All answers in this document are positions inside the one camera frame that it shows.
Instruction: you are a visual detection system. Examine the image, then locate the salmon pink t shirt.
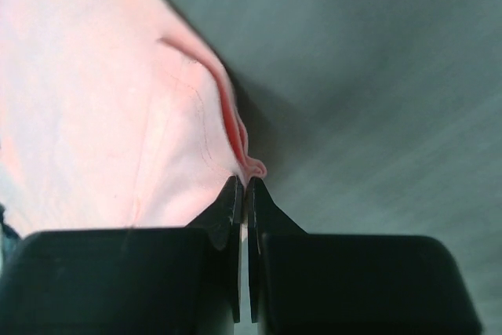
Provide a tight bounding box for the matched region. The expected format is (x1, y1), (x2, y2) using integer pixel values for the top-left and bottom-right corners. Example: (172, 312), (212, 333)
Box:
(1, 0), (266, 237)

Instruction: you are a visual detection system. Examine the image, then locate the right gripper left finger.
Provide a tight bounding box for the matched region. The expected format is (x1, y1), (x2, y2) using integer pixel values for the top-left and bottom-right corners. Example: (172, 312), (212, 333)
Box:
(1, 177), (244, 334)

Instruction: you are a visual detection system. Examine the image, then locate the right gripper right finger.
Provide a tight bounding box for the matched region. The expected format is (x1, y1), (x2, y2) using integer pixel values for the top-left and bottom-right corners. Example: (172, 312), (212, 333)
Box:
(246, 178), (483, 334)

